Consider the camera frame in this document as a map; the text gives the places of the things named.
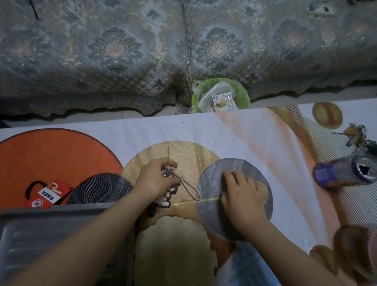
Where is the grey metal tray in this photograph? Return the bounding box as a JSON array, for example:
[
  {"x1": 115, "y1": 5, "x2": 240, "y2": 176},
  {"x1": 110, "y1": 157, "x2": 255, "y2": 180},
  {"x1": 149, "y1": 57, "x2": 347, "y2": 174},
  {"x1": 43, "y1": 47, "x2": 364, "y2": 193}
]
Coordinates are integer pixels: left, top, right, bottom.
[{"x1": 0, "y1": 191, "x2": 141, "y2": 286}]

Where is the green waste bin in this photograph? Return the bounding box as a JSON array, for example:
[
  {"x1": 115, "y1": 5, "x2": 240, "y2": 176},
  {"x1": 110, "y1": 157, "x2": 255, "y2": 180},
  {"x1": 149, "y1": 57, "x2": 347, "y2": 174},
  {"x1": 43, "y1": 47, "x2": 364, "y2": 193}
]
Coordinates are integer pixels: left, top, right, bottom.
[{"x1": 190, "y1": 75, "x2": 253, "y2": 119}]

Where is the printed planet pattern mat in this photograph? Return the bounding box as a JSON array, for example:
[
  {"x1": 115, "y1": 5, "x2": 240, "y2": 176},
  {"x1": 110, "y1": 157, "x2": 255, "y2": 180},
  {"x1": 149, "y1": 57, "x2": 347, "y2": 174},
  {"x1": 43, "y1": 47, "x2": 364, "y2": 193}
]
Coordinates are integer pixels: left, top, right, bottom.
[{"x1": 0, "y1": 60, "x2": 377, "y2": 286}]

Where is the white plug adapter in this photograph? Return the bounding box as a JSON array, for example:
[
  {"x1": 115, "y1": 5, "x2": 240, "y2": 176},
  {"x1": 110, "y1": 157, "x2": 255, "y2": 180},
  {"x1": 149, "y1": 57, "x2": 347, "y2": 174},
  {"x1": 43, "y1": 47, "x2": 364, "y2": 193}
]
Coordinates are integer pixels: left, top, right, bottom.
[{"x1": 306, "y1": 0, "x2": 337, "y2": 19}]

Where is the person's right forearm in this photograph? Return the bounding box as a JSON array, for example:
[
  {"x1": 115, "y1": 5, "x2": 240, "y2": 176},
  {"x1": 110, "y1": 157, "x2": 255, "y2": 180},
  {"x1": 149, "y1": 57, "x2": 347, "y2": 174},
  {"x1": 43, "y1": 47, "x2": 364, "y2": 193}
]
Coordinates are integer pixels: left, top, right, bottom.
[{"x1": 228, "y1": 216, "x2": 377, "y2": 286}]

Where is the brown tape roll pink core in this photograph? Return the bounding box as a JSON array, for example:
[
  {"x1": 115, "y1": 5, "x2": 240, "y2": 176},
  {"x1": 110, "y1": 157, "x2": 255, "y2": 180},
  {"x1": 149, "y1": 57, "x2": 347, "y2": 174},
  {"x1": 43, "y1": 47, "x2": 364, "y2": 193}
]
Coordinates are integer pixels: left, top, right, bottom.
[{"x1": 329, "y1": 220, "x2": 377, "y2": 286}]

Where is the keychain bundle with charms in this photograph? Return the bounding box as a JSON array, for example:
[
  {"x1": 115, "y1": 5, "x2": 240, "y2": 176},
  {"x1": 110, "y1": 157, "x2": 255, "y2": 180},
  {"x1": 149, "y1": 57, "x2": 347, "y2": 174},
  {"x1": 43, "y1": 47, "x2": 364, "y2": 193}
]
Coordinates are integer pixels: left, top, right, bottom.
[{"x1": 331, "y1": 121, "x2": 377, "y2": 156}]

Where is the thin black stick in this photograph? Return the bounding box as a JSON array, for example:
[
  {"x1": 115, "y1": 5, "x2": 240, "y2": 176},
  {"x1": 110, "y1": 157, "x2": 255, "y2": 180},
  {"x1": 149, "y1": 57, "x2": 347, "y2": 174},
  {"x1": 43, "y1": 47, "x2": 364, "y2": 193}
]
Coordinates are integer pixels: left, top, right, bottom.
[{"x1": 24, "y1": 0, "x2": 42, "y2": 21}]

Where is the red tag with black cord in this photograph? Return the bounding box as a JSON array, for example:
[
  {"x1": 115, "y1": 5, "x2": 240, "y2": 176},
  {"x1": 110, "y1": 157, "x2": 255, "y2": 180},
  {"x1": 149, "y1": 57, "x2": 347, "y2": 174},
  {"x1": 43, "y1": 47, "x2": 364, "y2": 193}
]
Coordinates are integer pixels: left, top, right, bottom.
[{"x1": 23, "y1": 177, "x2": 74, "y2": 213}]

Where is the person's left forearm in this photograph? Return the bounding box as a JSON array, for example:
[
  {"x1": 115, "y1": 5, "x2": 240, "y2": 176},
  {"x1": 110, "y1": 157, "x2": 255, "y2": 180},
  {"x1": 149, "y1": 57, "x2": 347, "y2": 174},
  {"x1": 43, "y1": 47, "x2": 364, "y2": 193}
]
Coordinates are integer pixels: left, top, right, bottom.
[{"x1": 4, "y1": 178, "x2": 158, "y2": 286}]

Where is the thin pale thread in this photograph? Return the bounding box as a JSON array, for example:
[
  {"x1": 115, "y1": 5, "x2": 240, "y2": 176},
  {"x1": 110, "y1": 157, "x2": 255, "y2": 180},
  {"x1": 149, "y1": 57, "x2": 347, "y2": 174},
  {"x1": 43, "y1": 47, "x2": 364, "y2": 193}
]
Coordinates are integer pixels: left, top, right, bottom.
[{"x1": 172, "y1": 143, "x2": 226, "y2": 208}]

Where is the silver blue drink can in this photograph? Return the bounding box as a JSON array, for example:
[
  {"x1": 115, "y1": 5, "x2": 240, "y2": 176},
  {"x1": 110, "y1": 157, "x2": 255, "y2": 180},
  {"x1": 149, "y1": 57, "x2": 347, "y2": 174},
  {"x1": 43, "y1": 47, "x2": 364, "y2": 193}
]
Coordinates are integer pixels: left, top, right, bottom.
[{"x1": 311, "y1": 149, "x2": 377, "y2": 194}]

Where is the person's left hand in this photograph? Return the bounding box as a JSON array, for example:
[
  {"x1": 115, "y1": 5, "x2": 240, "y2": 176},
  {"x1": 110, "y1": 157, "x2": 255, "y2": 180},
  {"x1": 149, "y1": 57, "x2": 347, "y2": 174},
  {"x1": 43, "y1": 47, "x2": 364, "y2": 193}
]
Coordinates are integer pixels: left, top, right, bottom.
[{"x1": 132, "y1": 154, "x2": 183, "y2": 208}]

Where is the white snack wrapper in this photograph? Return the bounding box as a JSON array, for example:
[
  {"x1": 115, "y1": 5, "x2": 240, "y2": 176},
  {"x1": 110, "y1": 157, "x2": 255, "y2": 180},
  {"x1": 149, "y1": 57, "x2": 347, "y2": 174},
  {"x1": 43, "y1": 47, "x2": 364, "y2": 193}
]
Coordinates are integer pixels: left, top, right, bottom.
[{"x1": 210, "y1": 90, "x2": 238, "y2": 114}]

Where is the clear plastic bin bag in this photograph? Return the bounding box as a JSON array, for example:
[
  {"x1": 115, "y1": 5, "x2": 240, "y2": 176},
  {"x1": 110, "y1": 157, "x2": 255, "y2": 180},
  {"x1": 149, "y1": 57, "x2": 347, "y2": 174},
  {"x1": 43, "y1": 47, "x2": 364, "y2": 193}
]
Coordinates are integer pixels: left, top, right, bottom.
[{"x1": 195, "y1": 79, "x2": 242, "y2": 116}]

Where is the pixel bead charm with cord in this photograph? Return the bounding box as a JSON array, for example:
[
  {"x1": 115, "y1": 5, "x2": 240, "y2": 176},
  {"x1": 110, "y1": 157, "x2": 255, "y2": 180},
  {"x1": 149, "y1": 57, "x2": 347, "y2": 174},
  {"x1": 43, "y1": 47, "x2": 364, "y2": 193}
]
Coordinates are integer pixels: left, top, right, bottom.
[{"x1": 148, "y1": 165, "x2": 204, "y2": 222}]

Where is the person's right hand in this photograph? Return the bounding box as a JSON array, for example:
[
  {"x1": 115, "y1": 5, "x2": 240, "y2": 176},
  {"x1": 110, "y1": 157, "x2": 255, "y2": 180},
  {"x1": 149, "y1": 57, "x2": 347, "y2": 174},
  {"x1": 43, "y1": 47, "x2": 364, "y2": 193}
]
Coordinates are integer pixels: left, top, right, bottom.
[{"x1": 217, "y1": 169, "x2": 273, "y2": 236}]

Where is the quilted floral sofa cover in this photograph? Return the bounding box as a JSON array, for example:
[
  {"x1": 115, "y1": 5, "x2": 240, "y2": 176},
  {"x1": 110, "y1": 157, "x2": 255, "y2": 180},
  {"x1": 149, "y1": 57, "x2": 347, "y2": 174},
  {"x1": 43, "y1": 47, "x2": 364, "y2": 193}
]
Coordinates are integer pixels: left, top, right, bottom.
[{"x1": 0, "y1": 0, "x2": 377, "y2": 152}]

